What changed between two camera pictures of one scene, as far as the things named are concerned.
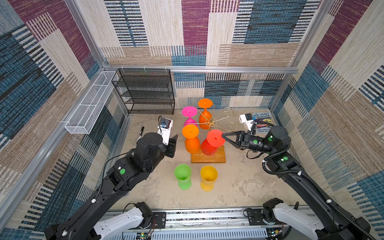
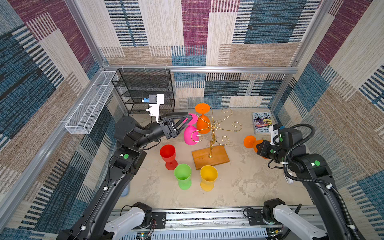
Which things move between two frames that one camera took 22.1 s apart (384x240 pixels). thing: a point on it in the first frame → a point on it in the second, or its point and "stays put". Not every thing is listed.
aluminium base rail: [207, 225] stays put
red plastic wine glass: [214, 140] → [168, 153]
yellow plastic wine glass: [208, 174] stays put
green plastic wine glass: [183, 174] stays put
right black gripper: [242, 138] → [262, 151]
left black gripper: [171, 147] → [169, 128]
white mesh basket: [82, 119] stays put
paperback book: [264, 117] stays put
